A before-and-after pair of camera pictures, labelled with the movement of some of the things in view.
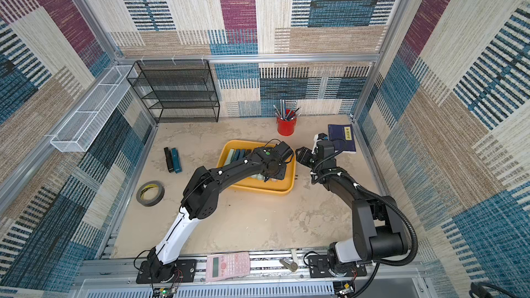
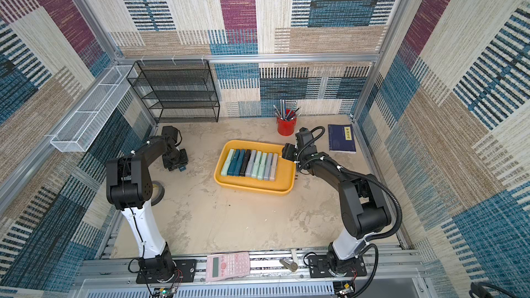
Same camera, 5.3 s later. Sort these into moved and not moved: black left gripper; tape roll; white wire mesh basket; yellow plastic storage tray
Moved: black left gripper
Not moved: yellow plastic storage tray; tape roll; white wire mesh basket
